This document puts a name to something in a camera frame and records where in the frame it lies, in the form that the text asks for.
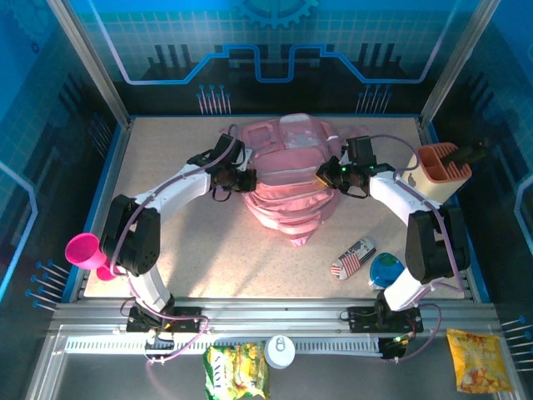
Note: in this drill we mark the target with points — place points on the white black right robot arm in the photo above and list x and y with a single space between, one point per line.
395 196

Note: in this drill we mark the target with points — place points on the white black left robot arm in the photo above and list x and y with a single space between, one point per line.
179 189

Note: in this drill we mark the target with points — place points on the yellow snack bag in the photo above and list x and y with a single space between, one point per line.
479 362

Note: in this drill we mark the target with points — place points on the pink student backpack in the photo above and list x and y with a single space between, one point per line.
291 196

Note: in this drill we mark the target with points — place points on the aluminium front rail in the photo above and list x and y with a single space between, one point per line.
270 312

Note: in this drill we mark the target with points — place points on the aluminium frame post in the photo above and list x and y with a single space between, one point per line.
457 62
91 62

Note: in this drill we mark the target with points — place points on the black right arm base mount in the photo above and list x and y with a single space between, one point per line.
362 318

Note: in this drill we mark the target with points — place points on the blue green oval case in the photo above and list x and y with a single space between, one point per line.
386 271

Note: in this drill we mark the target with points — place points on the pink plastic goblet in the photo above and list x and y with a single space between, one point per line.
83 252

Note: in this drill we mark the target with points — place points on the beige orange pen holder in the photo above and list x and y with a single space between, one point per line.
424 177

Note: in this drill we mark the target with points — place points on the green snack bag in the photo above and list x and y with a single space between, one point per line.
235 371

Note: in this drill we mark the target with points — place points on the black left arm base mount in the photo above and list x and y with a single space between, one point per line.
185 325

